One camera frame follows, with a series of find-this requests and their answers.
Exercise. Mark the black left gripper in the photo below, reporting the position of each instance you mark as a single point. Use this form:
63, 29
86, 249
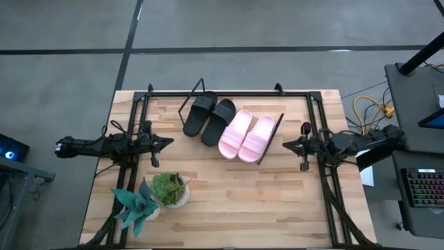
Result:
151, 144

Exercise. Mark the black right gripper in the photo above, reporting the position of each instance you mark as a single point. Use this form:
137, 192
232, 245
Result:
306, 146

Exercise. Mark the pink rubber slide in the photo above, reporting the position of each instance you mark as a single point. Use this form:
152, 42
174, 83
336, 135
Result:
234, 135
255, 142

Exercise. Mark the black rubber slide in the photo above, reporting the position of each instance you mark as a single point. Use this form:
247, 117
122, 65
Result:
218, 125
201, 111

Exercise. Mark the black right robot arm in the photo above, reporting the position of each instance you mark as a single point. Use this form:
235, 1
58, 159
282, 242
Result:
350, 142

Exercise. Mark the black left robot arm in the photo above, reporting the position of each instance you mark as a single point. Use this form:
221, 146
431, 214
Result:
86, 146

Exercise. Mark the grey keyboard shelf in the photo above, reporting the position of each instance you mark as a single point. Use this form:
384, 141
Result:
419, 222

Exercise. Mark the green succulent plant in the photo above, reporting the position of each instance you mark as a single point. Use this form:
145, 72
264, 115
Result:
166, 187

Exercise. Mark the white triangle-patterned plant pot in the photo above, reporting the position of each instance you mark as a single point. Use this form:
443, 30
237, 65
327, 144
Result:
184, 199

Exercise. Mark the teal artificial plant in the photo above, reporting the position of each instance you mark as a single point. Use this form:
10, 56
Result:
137, 208

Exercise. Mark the small plain white pot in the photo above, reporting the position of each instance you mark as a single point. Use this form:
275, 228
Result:
154, 213

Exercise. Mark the white paper sheet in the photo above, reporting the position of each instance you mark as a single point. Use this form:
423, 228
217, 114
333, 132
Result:
367, 175

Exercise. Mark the black flat panel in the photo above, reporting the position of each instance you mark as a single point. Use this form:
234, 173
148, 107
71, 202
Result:
378, 156

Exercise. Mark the grey desk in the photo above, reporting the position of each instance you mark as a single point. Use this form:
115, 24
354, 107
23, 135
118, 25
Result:
412, 104

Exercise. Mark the backlit computer keyboard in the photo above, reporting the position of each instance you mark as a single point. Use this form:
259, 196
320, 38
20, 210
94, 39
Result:
425, 189

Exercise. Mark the grey side table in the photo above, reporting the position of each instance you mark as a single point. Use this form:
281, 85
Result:
21, 168

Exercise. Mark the tablet with blue screen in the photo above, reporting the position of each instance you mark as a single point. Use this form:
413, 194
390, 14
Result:
435, 121

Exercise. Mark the black device with blue light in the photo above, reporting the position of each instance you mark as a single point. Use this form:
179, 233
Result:
14, 147

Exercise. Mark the black pole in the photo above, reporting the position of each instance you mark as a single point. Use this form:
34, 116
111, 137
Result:
416, 59

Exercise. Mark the wooden shelf with black frame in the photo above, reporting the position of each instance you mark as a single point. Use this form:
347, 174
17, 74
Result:
270, 139

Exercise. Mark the black aluminium table frame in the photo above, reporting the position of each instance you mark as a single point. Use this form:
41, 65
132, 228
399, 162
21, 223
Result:
243, 93

